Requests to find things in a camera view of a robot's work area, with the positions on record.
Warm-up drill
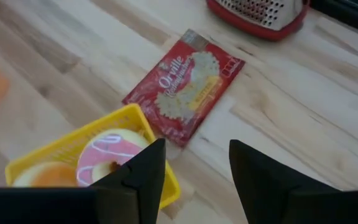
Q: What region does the metal box grater red base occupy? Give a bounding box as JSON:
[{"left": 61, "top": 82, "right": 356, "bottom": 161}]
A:
[{"left": 206, "top": 0, "right": 310, "bottom": 42}]

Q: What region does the yellow plastic basket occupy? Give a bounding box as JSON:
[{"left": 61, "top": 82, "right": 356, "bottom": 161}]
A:
[{"left": 4, "top": 103, "right": 181, "bottom": 209}]

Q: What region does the pink frosted donut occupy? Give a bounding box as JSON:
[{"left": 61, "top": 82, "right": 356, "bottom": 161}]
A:
[{"left": 75, "top": 129, "right": 150, "bottom": 187}]

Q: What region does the orange frosted donut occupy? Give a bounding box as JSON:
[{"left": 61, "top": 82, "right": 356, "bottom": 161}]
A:
[{"left": 12, "top": 161, "right": 79, "bottom": 188}]

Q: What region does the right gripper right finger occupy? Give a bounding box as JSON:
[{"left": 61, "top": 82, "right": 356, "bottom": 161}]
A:
[{"left": 228, "top": 139, "right": 358, "bottom": 224}]

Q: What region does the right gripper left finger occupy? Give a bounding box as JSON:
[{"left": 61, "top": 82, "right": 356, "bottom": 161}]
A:
[{"left": 0, "top": 138, "right": 167, "bottom": 224}]

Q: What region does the red popcorn packet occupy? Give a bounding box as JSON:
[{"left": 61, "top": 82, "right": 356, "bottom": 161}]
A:
[{"left": 122, "top": 29, "right": 246, "bottom": 149}]

